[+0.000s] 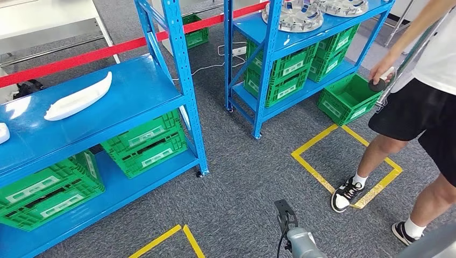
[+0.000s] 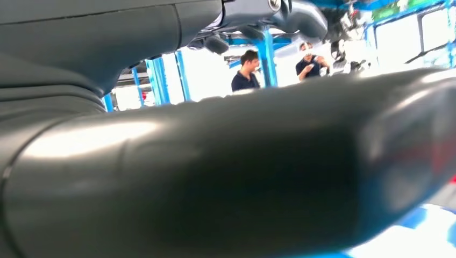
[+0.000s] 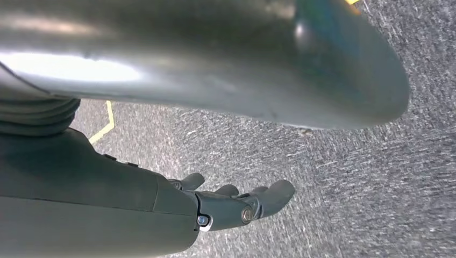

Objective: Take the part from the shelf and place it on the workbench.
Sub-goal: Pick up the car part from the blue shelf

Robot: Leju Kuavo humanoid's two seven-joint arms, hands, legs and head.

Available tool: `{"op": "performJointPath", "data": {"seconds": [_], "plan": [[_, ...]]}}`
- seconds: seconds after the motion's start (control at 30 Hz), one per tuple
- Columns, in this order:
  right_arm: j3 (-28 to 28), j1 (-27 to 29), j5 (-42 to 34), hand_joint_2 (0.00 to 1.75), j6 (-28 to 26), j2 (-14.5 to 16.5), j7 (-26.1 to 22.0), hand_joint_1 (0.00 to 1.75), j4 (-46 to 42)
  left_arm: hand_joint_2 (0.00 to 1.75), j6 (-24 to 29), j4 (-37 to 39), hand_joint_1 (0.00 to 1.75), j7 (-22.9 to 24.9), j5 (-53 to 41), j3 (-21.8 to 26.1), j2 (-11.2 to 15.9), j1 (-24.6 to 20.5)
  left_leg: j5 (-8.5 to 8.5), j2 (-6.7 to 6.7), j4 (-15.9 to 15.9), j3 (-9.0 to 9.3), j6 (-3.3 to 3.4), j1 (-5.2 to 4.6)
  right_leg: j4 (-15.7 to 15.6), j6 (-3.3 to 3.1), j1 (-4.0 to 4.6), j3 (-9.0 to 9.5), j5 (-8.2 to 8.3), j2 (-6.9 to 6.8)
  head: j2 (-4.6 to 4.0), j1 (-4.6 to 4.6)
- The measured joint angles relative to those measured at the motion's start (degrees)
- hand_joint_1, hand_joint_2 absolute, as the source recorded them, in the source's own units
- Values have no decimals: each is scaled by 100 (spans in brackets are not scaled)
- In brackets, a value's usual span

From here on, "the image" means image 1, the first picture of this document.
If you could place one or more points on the person's right hand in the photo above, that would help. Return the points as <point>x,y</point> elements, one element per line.
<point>381,69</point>

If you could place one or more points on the black and white handheld remote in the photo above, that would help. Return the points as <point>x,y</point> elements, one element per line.
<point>377,86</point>

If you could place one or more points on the white moulded plastic part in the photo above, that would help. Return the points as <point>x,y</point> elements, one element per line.
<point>3,133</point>
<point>76,99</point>

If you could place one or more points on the person's right forearm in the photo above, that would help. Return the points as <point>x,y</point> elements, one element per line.
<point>413,31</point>

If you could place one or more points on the robot grey shoulder shell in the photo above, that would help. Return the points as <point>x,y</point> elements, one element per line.
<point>431,244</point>

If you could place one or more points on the blue steel shelf rack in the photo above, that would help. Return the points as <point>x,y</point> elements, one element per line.
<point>107,96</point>
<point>331,26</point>

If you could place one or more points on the green plastic crate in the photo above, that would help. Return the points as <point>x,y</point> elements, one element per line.
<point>338,41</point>
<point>281,90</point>
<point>67,169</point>
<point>35,222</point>
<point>327,66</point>
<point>347,99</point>
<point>196,35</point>
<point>142,133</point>
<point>153,162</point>
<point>292,62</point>

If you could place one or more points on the person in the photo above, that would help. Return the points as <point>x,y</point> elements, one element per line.
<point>427,114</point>

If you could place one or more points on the silver wheel hubcap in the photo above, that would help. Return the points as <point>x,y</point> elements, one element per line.
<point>303,18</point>
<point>342,7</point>

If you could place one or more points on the yellow floor tape square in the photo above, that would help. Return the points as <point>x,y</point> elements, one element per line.
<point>156,241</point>
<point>314,139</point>

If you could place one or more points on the person's right foot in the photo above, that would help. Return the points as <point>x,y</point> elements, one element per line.
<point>343,196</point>

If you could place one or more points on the person's foot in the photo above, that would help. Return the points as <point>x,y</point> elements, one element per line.
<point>404,233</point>
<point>343,196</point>

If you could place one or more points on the white power strip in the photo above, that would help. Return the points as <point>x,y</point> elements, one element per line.
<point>239,51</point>

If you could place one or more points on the person's left foot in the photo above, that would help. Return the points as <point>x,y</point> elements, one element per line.
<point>404,233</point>

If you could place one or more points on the red barrier belt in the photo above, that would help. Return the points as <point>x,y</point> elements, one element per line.
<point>71,62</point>

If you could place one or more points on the white top table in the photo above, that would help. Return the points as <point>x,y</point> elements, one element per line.
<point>42,18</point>

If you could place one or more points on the black bag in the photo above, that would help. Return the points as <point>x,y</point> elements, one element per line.
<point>28,89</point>

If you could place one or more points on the chrome stanchion post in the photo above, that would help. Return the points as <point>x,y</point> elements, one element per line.
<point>398,77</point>

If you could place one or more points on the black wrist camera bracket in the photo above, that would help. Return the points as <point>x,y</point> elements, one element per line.
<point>283,210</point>

